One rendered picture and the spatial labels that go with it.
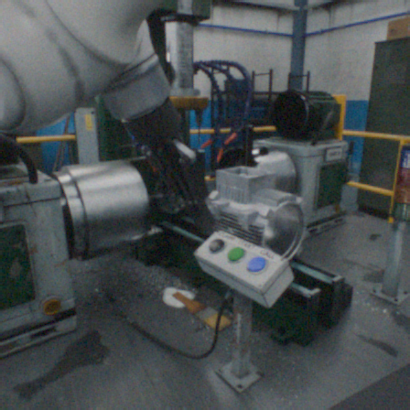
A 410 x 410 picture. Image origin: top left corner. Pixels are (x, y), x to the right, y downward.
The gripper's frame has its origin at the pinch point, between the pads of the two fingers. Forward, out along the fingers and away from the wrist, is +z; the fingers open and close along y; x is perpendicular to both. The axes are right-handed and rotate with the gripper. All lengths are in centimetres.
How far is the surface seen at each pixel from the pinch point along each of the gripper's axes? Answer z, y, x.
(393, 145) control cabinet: 199, 121, -303
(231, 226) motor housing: 19.6, 14.1, -12.5
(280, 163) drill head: 32, 33, -53
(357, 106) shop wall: 274, 289, -518
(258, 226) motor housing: 17.3, 5.1, -13.8
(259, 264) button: 7.3, -10.7, 0.0
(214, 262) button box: 8.1, -2.3, 3.0
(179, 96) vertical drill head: -6, 41, -31
